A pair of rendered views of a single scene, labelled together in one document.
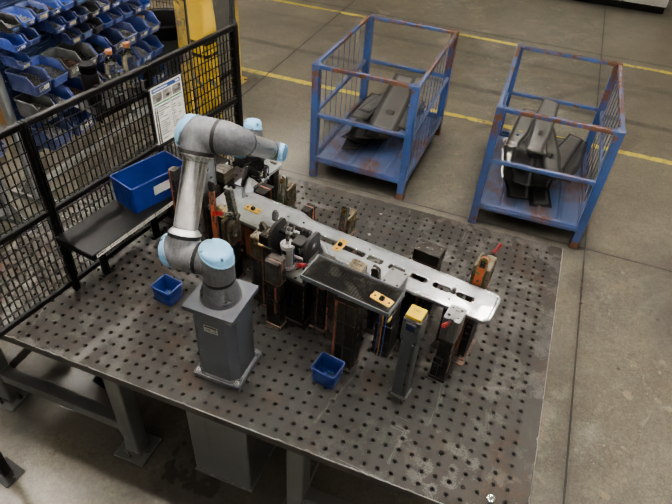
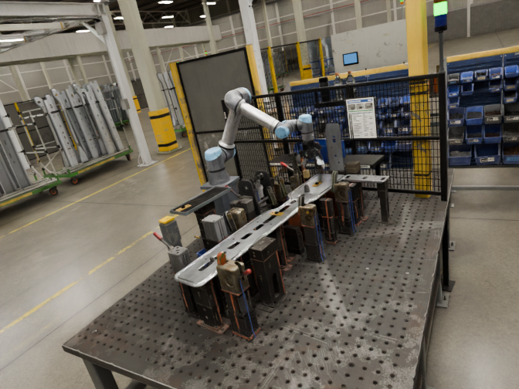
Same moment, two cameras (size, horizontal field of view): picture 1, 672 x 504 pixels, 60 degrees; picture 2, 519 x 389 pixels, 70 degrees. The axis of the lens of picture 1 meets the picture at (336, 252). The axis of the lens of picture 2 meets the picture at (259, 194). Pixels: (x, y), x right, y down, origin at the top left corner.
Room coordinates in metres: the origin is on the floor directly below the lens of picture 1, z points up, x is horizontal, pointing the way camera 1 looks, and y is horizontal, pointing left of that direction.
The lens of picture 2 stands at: (2.36, -1.91, 1.84)
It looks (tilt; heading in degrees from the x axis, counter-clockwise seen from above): 20 degrees down; 105
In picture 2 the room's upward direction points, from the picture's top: 12 degrees counter-clockwise
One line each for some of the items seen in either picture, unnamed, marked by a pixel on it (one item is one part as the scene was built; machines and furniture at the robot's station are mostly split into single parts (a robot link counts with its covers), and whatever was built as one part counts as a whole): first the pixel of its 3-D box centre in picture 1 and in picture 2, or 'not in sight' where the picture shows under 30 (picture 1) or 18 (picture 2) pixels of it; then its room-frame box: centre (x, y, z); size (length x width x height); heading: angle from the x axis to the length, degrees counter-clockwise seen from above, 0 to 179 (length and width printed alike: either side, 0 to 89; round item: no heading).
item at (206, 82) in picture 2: not in sight; (227, 133); (0.88, 2.71, 1.00); 1.34 x 0.14 x 2.00; 162
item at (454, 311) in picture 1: (447, 344); (186, 281); (1.52, -0.46, 0.88); 0.11 x 0.10 x 0.36; 153
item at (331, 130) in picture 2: (206, 159); (334, 147); (2.28, 0.63, 1.17); 0.12 x 0.01 x 0.34; 153
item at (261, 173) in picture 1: (255, 165); (309, 149); (2.14, 0.37, 1.25); 0.09 x 0.08 x 0.12; 63
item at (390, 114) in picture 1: (384, 102); not in sight; (4.41, -0.31, 0.47); 1.20 x 0.80 x 0.95; 160
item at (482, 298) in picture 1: (344, 246); (276, 215); (1.93, -0.04, 1.00); 1.38 x 0.22 x 0.02; 63
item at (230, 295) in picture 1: (220, 285); (218, 174); (1.49, 0.41, 1.15); 0.15 x 0.15 x 0.10
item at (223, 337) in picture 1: (225, 331); (225, 207); (1.49, 0.41, 0.90); 0.21 x 0.21 x 0.40; 72
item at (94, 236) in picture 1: (151, 197); (322, 160); (2.17, 0.87, 1.02); 0.90 x 0.22 x 0.03; 153
